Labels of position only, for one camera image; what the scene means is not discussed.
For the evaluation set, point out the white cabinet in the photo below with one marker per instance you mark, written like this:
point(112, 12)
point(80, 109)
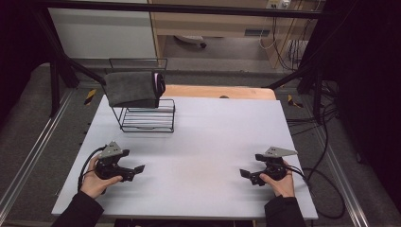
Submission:
point(101, 33)

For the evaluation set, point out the grey fleece towel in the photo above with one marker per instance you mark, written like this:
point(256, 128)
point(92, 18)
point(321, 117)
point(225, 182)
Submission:
point(130, 88)

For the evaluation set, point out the person's left hand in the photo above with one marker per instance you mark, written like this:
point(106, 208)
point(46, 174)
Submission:
point(94, 184)

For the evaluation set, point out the light wooden desk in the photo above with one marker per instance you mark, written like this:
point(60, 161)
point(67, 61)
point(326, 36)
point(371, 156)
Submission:
point(214, 26)

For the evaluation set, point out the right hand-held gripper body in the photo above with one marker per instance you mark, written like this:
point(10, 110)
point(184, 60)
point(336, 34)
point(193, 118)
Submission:
point(277, 164)

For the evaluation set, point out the aluminium floor rail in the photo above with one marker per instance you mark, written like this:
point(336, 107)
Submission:
point(342, 176)
point(31, 157)

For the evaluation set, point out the yellow and black floor tape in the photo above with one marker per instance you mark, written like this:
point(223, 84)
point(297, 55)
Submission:
point(294, 101)
point(90, 97)

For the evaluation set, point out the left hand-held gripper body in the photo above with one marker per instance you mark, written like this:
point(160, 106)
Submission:
point(108, 167)

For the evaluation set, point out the pink and black roll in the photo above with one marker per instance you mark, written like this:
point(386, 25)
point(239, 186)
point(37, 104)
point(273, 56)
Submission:
point(159, 84)

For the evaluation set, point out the white power strip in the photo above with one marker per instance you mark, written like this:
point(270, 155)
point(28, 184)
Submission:
point(277, 3)

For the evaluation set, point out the white chair base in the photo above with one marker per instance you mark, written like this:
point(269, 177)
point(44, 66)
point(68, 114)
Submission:
point(190, 39)

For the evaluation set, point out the black metal frame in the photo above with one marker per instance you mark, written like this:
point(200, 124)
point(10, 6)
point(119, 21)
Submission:
point(189, 8)

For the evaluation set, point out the person's right hand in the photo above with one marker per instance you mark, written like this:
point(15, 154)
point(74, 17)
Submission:
point(282, 186)

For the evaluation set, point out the wooden table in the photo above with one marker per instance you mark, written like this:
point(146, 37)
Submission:
point(217, 92)

